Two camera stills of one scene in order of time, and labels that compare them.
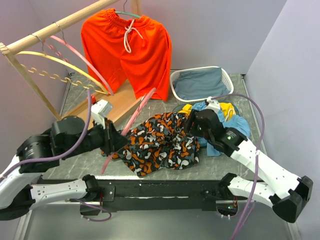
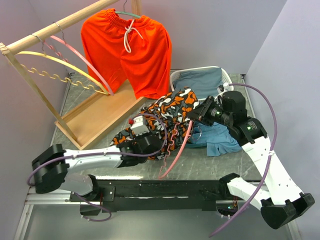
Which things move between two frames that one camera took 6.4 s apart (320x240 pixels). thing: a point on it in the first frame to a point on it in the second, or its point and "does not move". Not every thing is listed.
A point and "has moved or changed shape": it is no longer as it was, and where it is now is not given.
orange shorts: x=141 y=48 does not move
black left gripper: x=113 y=140 to x=137 y=137
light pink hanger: x=109 y=159 to x=180 y=152
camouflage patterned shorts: x=158 y=144 has moved or changed shape
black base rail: x=114 y=195 does not move
